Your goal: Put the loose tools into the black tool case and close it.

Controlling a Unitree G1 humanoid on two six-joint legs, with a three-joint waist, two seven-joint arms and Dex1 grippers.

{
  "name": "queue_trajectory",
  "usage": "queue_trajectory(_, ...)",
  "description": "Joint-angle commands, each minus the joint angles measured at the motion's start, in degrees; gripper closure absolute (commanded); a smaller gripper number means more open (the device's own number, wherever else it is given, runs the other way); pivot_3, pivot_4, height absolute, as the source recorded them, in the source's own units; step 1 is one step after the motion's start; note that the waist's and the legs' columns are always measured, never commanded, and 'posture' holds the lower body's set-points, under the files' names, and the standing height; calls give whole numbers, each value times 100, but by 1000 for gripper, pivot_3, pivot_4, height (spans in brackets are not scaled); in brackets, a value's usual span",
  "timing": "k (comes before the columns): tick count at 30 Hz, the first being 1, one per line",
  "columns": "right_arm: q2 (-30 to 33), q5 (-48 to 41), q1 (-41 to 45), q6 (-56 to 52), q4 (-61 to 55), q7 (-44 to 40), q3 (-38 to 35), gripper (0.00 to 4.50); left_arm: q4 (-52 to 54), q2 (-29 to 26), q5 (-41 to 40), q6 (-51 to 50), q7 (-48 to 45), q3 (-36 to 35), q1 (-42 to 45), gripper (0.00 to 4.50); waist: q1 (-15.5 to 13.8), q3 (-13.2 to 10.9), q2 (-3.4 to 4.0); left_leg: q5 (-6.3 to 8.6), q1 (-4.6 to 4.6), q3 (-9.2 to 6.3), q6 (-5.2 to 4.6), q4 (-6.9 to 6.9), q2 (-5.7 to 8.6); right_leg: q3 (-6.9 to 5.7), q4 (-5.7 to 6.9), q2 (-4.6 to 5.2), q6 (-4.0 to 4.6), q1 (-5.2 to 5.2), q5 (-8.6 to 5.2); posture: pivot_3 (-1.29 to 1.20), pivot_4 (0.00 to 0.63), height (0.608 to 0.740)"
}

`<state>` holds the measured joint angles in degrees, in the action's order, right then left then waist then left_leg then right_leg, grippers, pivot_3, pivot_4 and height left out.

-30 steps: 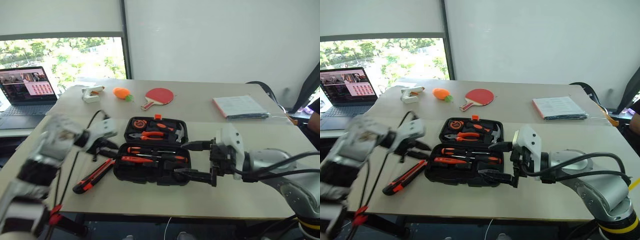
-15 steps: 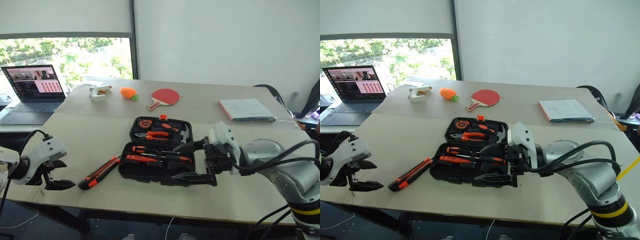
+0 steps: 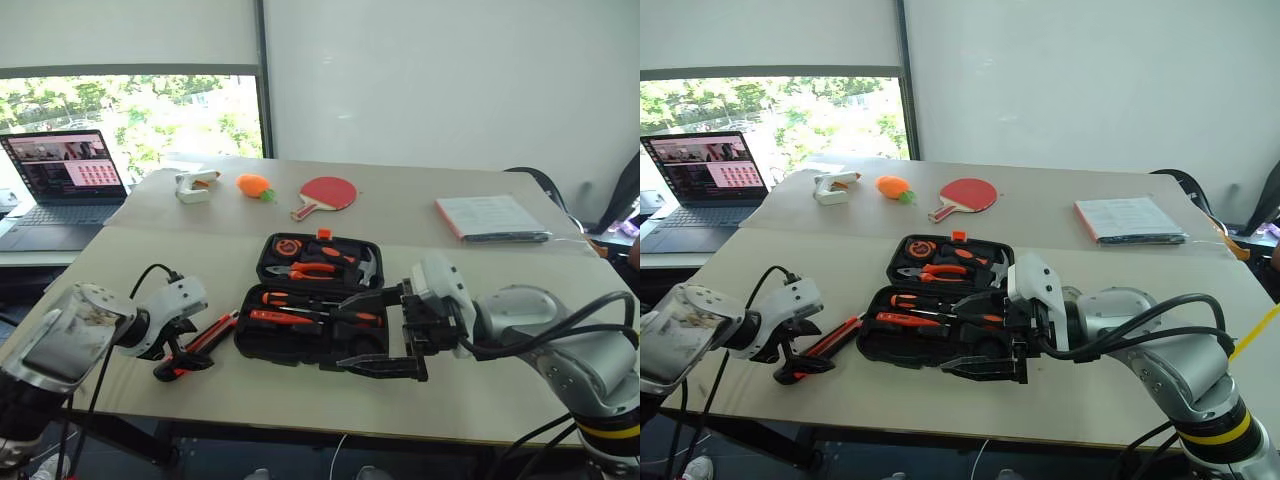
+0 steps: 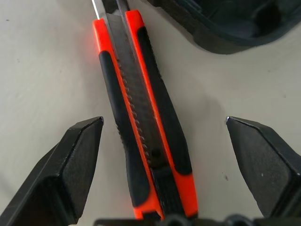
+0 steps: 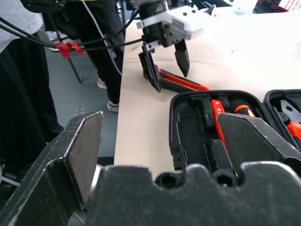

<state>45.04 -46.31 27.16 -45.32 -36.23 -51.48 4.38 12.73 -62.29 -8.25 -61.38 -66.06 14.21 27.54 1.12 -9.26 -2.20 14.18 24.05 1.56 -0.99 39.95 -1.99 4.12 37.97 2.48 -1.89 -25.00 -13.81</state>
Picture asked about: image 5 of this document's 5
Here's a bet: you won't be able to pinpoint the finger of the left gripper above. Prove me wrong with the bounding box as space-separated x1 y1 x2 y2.
174 38 190 78
138 42 162 93

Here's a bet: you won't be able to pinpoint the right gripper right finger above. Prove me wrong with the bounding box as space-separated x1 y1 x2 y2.
216 112 301 177

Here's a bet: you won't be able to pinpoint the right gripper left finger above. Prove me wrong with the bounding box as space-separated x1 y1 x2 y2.
0 111 104 226

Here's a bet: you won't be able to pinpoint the black orange utility knife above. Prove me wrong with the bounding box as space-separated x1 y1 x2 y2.
158 67 211 93

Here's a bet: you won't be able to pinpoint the long-shaft black orange screwdriver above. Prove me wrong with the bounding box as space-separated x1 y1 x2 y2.
229 98 257 118

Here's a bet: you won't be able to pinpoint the orange voltage tester pen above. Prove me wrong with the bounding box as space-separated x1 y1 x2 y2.
210 99 228 145

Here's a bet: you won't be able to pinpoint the black tool case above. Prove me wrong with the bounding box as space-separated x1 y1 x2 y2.
168 89 301 180

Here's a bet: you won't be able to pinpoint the person in black trousers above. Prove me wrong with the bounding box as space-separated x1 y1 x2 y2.
63 0 126 113

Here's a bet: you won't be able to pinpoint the thin black stand leg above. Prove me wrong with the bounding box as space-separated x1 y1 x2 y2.
67 56 83 84

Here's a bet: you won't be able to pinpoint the red tape wrap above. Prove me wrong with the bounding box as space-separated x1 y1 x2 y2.
54 41 85 57

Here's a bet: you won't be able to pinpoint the open black laptop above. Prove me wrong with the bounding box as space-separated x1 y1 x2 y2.
253 0 301 15

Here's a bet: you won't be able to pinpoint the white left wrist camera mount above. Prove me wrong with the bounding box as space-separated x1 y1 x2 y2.
135 6 204 40

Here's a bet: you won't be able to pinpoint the orange handled pliers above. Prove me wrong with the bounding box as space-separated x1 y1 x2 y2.
279 98 301 145

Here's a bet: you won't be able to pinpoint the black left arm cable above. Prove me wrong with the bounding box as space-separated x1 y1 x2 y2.
0 9 144 51

